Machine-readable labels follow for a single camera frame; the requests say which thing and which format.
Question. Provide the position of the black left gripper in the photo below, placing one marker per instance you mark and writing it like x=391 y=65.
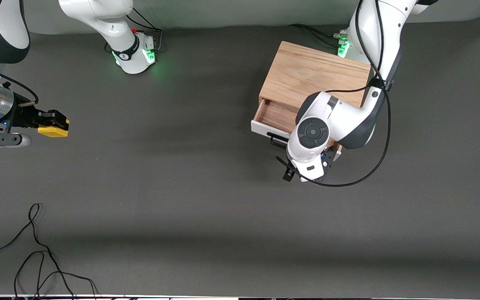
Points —
x=287 y=175

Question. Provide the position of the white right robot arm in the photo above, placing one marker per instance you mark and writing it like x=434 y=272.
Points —
x=128 y=53

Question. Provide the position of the yellow block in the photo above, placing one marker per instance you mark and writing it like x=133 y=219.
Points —
x=53 y=132

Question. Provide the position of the gray table cloth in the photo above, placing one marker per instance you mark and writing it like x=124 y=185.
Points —
x=181 y=200

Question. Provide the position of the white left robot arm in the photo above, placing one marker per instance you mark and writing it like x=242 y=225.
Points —
x=340 y=121

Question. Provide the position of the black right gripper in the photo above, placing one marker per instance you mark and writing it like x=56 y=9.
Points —
x=24 y=117

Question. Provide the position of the wooden drawer cabinet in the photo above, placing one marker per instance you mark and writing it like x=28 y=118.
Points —
x=306 y=71

